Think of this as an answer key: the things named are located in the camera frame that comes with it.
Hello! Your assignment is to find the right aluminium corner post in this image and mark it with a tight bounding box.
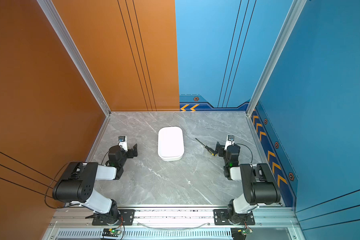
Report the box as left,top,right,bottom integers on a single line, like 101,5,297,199
246,0,307,117

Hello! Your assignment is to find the white plastic bin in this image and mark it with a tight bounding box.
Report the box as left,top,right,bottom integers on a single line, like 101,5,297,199
158,127,185,162

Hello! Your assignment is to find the right green circuit board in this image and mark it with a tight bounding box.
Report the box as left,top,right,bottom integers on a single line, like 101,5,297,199
231,228,253,240

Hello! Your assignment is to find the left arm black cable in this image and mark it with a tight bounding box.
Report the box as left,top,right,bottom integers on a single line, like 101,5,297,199
44,161,76,210

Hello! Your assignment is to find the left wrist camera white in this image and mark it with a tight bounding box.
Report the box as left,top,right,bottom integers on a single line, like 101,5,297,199
118,136,128,152

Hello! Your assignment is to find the black yellow screwdriver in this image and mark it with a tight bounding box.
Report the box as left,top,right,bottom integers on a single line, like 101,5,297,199
196,138,217,156

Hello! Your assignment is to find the left aluminium corner post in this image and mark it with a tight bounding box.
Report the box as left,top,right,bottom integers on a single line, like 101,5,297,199
37,0,111,117

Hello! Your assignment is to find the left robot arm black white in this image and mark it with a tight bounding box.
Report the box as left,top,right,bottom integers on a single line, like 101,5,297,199
52,144,138,226

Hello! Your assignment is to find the aluminium front rail frame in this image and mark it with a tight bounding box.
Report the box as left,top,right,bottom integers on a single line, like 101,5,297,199
42,205,305,240

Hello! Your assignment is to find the left green circuit board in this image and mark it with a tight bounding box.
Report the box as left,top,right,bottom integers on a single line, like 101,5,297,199
101,228,123,240

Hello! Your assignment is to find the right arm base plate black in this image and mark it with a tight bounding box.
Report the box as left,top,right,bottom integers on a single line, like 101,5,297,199
213,209,256,226

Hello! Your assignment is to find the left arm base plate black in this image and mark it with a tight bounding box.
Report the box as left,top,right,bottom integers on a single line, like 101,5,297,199
91,209,136,227

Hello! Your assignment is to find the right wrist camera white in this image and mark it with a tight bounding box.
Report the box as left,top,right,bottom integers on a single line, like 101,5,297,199
225,135,235,151

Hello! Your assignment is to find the aluminium corner post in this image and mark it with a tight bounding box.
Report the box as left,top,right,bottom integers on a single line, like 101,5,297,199
246,0,307,117
37,0,111,117

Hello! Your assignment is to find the green circuit board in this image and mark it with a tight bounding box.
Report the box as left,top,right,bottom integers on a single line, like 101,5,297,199
101,228,123,240
231,228,253,240

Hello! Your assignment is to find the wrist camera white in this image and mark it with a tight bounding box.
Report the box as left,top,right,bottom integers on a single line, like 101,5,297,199
225,135,235,151
118,136,128,152

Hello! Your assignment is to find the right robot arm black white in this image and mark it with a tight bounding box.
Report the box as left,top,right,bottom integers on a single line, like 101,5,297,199
215,143,281,225

